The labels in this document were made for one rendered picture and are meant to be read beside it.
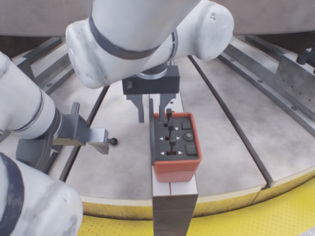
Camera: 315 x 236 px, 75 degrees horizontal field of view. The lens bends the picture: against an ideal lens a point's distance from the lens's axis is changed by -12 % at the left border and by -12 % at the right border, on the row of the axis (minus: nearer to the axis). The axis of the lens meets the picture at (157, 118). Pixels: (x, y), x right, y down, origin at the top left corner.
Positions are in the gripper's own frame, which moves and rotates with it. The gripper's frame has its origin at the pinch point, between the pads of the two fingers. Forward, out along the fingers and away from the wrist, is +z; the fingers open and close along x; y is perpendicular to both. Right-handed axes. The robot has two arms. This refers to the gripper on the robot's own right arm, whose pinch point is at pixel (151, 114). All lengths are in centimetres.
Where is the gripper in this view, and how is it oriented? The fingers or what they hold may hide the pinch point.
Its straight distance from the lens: 61.4
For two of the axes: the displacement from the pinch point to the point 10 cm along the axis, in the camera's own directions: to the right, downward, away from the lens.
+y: 0.4, 6.8, -7.3
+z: 0.0, 7.3, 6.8
